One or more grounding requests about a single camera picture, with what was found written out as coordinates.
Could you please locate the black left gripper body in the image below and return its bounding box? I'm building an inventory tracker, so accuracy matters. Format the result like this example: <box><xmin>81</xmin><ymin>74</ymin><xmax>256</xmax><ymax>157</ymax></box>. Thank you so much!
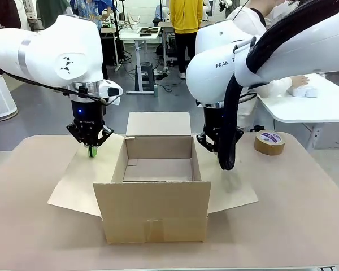
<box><xmin>70</xmin><ymin>98</ymin><xmax>107</xmax><ymax>145</ymax></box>

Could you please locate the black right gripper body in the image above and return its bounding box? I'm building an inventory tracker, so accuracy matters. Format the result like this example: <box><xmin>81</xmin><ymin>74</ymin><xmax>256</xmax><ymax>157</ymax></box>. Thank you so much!
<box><xmin>203</xmin><ymin>106</ymin><xmax>224</xmax><ymax>143</ymax></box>

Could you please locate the brown packing tape roll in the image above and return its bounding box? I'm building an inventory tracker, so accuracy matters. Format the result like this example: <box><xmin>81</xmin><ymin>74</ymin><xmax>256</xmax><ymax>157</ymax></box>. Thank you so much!
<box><xmin>253</xmin><ymin>130</ymin><xmax>286</xmax><ymax>156</ymax></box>

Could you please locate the brown cardboard box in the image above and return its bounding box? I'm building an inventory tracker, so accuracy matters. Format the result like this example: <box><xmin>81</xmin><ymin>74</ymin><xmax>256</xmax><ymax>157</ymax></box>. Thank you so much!
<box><xmin>47</xmin><ymin>111</ymin><xmax>259</xmax><ymax>245</ymax></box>

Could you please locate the person left forearm white sleeve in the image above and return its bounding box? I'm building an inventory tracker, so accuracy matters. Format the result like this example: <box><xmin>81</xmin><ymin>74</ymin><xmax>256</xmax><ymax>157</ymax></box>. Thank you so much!
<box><xmin>258</xmin><ymin>76</ymin><xmax>295</xmax><ymax>99</ymax></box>

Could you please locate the person left hand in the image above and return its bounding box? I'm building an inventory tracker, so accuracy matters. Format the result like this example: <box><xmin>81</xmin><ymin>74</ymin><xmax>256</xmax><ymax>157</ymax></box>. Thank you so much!
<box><xmin>292</xmin><ymin>74</ymin><xmax>311</xmax><ymax>88</ymax></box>

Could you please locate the white standing desk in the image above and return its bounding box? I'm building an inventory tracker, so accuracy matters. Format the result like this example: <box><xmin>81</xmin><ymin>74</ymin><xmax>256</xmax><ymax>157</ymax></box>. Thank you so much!
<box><xmin>119</xmin><ymin>27</ymin><xmax>162</xmax><ymax>95</ymax></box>

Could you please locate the grey step stool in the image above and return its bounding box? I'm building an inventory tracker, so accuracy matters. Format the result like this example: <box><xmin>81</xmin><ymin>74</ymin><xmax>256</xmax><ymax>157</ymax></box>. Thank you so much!
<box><xmin>134</xmin><ymin>62</ymin><xmax>157</xmax><ymax>92</ymax></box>

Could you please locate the black computer case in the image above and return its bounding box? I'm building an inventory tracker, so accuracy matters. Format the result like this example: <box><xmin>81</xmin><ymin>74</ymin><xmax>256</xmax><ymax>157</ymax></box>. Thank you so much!
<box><xmin>101</xmin><ymin>28</ymin><xmax>125</xmax><ymax>67</ymax></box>

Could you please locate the white side table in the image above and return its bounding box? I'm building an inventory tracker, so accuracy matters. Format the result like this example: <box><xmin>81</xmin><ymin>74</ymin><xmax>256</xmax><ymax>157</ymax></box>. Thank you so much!
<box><xmin>257</xmin><ymin>73</ymin><xmax>339</xmax><ymax>150</ymax></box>

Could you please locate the grey background desk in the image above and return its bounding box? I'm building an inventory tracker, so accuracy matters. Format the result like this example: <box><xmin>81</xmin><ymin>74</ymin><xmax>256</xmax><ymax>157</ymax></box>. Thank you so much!
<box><xmin>157</xmin><ymin>21</ymin><xmax>176</xmax><ymax>73</ymax></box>

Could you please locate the black tray on desk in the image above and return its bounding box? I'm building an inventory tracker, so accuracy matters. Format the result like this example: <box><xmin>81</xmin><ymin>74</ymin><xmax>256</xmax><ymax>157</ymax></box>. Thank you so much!
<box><xmin>138</xmin><ymin>27</ymin><xmax>159</xmax><ymax>37</ymax></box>

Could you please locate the person in blue patterned shirt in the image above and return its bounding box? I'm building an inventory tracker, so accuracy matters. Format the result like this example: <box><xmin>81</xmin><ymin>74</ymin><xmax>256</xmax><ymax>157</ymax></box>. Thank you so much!
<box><xmin>69</xmin><ymin>0</ymin><xmax>114</xmax><ymax>80</ymax></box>

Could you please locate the person in yellow jacket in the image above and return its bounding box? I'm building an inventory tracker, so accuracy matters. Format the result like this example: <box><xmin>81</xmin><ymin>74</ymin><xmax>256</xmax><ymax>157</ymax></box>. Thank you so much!
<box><xmin>168</xmin><ymin>0</ymin><xmax>204</xmax><ymax>80</ymax></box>

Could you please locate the green hanging garment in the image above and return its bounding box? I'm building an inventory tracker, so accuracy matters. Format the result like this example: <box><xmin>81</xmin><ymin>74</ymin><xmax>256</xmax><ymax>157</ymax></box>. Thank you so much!
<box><xmin>35</xmin><ymin>0</ymin><xmax>72</xmax><ymax>29</ymax></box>

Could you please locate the person torso in white top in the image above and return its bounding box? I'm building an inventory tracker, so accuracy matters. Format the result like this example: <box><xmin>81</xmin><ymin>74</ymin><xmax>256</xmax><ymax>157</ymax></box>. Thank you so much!
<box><xmin>225</xmin><ymin>0</ymin><xmax>293</xmax><ymax>132</ymax></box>

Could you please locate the dark hanging garment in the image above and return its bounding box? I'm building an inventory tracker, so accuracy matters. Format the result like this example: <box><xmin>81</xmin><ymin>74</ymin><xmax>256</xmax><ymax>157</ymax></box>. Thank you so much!
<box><xmin>0</xmin><ymin>0</ymin><xmax>22</xmax><ymax>29</ymax></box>

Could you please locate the black braided cable sleeve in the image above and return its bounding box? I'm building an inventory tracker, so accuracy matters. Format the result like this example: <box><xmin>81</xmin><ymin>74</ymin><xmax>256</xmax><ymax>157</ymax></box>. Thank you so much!
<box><xmin>216</xmin><ymin>8</ymin><xmax>339</xmax><ymax>171</ymax></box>

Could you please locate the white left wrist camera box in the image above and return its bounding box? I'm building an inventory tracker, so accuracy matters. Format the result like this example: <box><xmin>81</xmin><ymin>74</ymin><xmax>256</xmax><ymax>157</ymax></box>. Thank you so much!
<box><xmin>97</xmin><ymin>80</ymin><xmax>123</xmax><ymax>107</ymax></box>

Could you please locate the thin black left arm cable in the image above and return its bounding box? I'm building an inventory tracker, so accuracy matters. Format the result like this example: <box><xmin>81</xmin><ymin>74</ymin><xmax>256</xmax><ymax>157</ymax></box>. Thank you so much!
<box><xmin>0</xmin><ymin>62</ymin><xmax>108</xmax><ymax>107</ymax></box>

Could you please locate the white round pedestal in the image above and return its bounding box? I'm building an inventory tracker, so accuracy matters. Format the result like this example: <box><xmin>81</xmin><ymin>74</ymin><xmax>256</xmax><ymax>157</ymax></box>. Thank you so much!
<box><xmin>0</xmin><ymin>71</ymin><xmax>19</xmax><ymax>120</ymax></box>

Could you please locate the white wire dish rack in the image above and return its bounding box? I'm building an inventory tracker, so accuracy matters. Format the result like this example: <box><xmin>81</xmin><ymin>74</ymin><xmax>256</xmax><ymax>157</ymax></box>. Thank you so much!
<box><xmin>119</xmin><ymin>15</ymin><xmax>142</xmax><ymax>34</ymax></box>

